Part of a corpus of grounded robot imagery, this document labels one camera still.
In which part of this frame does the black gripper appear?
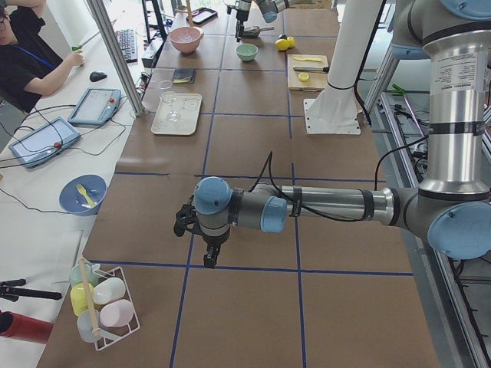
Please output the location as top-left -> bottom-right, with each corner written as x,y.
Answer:
236,8 -> 249,25
199,223 -> 230,249

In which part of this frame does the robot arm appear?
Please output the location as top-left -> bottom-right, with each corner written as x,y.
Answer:
227,0 -> 300,24
189,1 -> 490,268

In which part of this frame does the silver metal ice scoop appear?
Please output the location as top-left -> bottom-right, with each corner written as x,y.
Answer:
242,26 -> 275,38

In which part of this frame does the mint green bowl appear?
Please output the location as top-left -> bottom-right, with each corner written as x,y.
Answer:
236,44 -> 259,62

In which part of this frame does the pink bowl of ice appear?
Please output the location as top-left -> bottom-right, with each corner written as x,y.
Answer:
169,27 -> 204,54

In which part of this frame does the blue bowl with fork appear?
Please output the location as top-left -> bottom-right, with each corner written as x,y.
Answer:
59,175 -> 107,216

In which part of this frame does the yellow lemon back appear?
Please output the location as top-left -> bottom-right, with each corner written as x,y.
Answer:
275,36 -> 295,51

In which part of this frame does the dark grey folded cloth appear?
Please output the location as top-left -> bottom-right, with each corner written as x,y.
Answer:
172,68 -> 196,84

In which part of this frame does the wooden cutting board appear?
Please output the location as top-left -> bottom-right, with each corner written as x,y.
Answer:
287,54 -> 329,90

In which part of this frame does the clear wine glass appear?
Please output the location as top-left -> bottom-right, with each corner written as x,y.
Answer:
159,80 -> 180,122

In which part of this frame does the black keyboard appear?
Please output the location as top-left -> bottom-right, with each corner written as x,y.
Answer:
115,29 -> 138,63

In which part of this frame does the cream serving tray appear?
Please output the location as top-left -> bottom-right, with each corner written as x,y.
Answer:
150,94 -> 202,136

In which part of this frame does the yellow plastic fork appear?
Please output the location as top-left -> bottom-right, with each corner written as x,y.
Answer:
75,183 -> 96,208

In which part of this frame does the black computer mouse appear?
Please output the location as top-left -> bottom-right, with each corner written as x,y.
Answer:
89,71 -> 107,83

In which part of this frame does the far blue teach pendant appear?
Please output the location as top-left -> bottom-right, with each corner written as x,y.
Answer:
68,88 -> 121,126

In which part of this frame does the blue teach pendant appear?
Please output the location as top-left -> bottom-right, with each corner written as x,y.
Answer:
68,88 -> 121,126
8,117 -> 81,168

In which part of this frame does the near blue teach pendant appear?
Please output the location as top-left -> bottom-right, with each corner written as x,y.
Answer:
8,117 -> 81,168

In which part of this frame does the black tripod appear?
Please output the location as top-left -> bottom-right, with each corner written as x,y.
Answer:
1,278 -> 63,302

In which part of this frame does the red bottle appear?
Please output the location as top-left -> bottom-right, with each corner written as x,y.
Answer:
1,311 -> 54,344

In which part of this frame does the seated person in black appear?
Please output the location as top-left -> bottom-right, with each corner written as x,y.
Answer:
1,1 -> 84,113

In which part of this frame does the black handled knife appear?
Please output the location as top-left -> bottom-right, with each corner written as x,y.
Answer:
293,66 -> 330,74

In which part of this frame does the white wire cup rack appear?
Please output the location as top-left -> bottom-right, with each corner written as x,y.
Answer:
69,258 -> 140,351

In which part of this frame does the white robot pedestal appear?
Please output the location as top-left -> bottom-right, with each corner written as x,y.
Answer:
305,0 -> 385,135

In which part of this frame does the aluminium frame post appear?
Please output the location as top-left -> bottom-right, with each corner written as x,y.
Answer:
87,0 -> 145,117

